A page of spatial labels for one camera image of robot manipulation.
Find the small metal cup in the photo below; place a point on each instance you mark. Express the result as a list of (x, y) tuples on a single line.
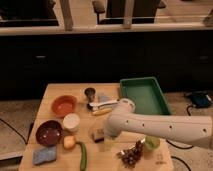
[(90, 93)]

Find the green cup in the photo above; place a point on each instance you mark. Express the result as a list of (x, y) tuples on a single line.
[(152, 143)]

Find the yellow banana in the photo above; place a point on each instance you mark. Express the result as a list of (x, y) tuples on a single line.
[(101, 111)]

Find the green plastic tray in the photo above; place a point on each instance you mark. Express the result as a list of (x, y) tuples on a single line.
[(147, 95)]

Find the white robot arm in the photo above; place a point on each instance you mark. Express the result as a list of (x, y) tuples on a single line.
[(191, 130)]

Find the bunch of dark grapes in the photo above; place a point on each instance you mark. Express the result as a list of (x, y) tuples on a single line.
[(131, 156)]

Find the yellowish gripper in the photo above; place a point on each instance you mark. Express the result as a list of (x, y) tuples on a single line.
[(109, 143)]

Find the blue sponge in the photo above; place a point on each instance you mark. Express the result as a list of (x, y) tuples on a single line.
[(44, 155)]

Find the white round container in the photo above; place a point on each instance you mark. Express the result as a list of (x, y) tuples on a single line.
[(71, 122)]

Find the blue black floor device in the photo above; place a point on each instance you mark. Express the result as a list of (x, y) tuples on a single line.
[(199, 99)]

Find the orange-red bowl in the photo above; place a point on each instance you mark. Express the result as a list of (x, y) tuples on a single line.
[(63, 105)]

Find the white handled brush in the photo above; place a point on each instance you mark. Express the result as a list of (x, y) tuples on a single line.
[(94, 105)]

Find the dark maroon bowl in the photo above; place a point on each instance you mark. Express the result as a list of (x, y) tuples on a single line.
[(49, 133)]

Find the yellow apple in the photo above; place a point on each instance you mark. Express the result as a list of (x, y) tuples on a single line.
[(69, 142)]

